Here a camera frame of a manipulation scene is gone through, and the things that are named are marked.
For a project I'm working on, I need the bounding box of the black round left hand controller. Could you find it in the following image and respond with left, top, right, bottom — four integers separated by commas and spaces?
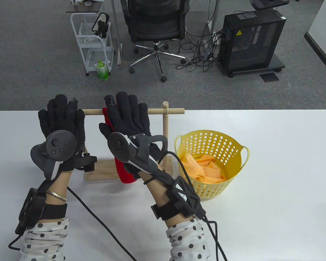
30, 130, 78, 180

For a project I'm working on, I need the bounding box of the black round right hand controller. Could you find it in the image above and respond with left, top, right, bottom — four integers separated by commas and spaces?
107, 132, 169, 174

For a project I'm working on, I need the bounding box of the black mesh office chair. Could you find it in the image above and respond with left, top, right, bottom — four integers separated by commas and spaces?
120, 0, 190, 83

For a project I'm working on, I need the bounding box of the white utility cart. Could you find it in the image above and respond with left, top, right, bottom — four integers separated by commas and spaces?
70, 12, 115, 76

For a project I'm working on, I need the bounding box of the black round hand controller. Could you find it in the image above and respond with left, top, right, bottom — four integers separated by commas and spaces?
30, 130, 78, 180
107, 132, 169, 174

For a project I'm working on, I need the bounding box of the person's left forearm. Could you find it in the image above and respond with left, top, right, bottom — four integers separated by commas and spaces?
19, 171, 70, 261

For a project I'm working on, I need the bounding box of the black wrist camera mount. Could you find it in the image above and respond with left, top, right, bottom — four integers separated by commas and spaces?
151, 176, 207, 221
15, 188, 68, 235

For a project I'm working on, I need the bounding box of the clear plastic bag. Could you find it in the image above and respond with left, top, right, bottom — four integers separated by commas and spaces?
79, 23, 99, 44

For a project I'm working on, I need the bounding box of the tangle of black floor cables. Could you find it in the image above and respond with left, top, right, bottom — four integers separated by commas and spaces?
175, 0, 226, 72

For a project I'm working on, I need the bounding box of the person's left hand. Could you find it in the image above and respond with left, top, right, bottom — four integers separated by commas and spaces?
38, 94, 97, 172

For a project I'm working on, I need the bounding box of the white desk leg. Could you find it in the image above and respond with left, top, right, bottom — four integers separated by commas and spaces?
111, 0, 123, 66
205, 0, 220, 55

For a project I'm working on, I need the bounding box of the green drink bottle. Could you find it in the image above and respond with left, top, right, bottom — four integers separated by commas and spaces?
97, 60, 109, 81

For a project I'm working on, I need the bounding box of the person's right forearm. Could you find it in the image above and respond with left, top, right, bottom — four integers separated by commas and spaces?
140, 170, 208, 261

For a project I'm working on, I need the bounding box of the black headset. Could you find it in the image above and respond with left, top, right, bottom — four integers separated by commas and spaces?
92, 12, 110, 39

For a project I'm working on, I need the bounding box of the person's right hand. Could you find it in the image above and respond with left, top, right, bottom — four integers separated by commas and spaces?
99, 91, 164, 182

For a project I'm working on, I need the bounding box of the black computer tower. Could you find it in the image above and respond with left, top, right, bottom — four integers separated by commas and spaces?
218, 8, 287, 72

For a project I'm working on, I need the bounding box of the wooden towel rack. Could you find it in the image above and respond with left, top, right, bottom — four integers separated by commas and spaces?
81, 101, 185, 182

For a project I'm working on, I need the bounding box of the yellow perforated plastic basket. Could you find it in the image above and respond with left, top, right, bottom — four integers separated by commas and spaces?
174, 130, 250, 201

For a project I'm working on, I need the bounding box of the black wheeled dolly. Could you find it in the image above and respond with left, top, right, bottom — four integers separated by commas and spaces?
221, 53, 286, 78

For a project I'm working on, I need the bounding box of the black cable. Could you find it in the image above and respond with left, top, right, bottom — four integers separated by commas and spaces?
67, 186, 137, 261
163, 151, 193, 188
201, 216, 229, 261
8, 234, 26, 251

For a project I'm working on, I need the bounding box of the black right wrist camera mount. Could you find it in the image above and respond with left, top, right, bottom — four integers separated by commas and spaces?
151, 176, 207, 221

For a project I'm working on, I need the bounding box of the black floor plate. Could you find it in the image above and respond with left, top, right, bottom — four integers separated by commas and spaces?
260, 73, 280, 83

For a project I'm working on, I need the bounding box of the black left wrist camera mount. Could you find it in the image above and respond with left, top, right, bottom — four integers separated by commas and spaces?
15, 188, 68, 235

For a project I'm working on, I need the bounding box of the silver bracelet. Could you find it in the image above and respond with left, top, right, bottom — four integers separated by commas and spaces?
45, 190, 68, 202

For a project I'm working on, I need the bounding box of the red towel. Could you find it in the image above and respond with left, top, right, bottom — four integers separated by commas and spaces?
102, 107, 139, 184

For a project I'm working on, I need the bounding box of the orange towel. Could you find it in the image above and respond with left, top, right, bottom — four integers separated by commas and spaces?
179, 153, 226, 183

